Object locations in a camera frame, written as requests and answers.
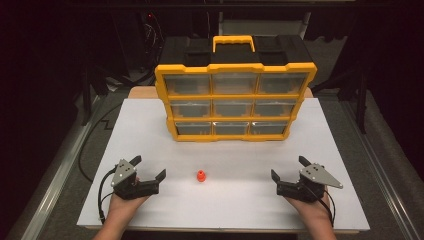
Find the person's right hand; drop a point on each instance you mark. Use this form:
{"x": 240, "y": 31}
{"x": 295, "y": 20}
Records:
{"x": 310, "y": 206}

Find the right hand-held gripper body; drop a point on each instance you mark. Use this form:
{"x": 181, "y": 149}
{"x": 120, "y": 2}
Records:
{"x": 305, "y": 190}

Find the person's left hand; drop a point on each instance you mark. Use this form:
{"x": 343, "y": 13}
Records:
{"x": 123, "y": 205}

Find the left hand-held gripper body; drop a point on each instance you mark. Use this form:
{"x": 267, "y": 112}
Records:
{"x": 128, "y": 188}

